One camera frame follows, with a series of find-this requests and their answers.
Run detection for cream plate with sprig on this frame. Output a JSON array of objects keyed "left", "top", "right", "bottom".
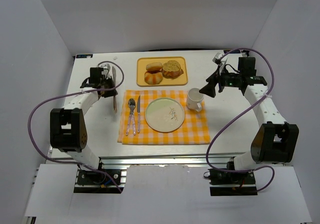
[{"left": 144, "top": 97, "right": 185, "bottom": 133}]

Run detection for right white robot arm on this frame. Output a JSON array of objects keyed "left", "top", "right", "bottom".
[{"left": 200, "top": 53, "right": 299, "bottom": 172}]

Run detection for blue corner sticker left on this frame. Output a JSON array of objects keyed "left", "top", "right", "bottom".
[{"left": 75, "top": 54, "right": 93, "bottom": 59}]

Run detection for glazed ring donut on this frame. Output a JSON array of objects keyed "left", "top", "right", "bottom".
[{"left": 146, "top": 62, "right": 163, "bottom": 72}]

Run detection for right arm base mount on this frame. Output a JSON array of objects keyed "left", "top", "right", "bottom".
[{"left": 207, "top": 169, "right": 258, "bottom": 197}]

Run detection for aluminium table edge rail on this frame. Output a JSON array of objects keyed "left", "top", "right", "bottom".
[{"left": 44, "top": 154, "right": 256, "bottom": 167}]

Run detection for blue corner sticker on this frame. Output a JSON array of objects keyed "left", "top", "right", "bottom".
[
  {"left": 223, "top": 49, "right": 241, "bottom": 54},
  {"left": 75, "top": 54, "right": 93, "bottom": 59}
]

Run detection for sliced herb bread loaf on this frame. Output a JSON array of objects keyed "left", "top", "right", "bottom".
[{"left": 161, "top": 60, "right": 184, "bottom": 79}]

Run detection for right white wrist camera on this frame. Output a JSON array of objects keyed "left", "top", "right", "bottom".
[{"left": 212, "top": 52, "right": 228, "bottom": 73}]

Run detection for yellow plastic tray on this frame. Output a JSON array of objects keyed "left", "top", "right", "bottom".
[{"left": 136, "top": 56, "right": 188, "bottom": 87}]

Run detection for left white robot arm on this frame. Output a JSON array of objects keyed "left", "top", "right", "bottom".
[{"left": 50, "top": 64, "right": 117, "bottom": 169}]

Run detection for pink handled knife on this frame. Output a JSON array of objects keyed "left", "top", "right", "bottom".
[{"left": 137, "top": 95, "right": 141, "bottom": 133}]

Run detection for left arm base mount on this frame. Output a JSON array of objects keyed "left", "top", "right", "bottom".
[{"left": 73, "top": 165, "right": 126, "bottom": 194}]

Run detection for white ceramic mug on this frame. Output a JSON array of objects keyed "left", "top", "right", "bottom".
[{"left": 186, "top": 88, "right": 204, "bottom": 112}]

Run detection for yellow checkered placemat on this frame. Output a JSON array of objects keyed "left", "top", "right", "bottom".
[{"left": 117, "top": 90, "right": 211, "bottom": 145}]

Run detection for blue corner sticker right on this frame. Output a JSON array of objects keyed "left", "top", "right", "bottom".
[{"left": 223, "top": 49, "right": 241, "bottom": 54}]

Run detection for orange striped round bun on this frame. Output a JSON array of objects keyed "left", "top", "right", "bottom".
[{"left": 144, "top": 70, "right": 163, "bottom": 85}]

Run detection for pink handled spoon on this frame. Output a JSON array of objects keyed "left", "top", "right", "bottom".
[{"left": 125, "top": 98, "right": 136, "bottom": 136}]

